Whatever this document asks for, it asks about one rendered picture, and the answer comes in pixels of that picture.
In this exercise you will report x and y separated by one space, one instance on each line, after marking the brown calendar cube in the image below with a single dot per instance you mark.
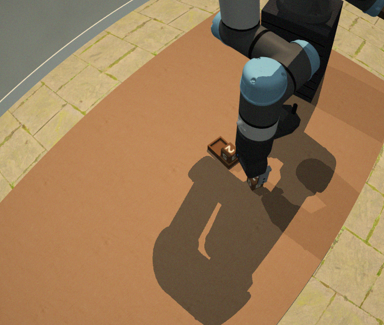
228 152
252 182

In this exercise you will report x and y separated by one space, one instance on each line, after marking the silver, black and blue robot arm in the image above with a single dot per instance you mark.
277 68

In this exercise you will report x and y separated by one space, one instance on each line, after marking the brown wooden tray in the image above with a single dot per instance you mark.
215 148

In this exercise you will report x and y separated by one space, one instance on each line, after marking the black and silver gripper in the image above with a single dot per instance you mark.
254 145

